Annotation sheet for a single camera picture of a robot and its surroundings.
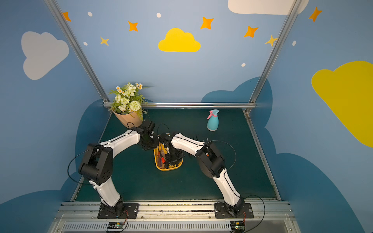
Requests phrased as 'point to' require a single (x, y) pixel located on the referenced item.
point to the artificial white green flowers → (128, 99)
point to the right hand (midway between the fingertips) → (176, 161)
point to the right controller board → (237, 226)
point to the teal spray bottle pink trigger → (212, 122)
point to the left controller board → (115, 225)
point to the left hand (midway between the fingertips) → (157, 144)
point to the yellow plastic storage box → (160, 153)
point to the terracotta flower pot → (129, 120)
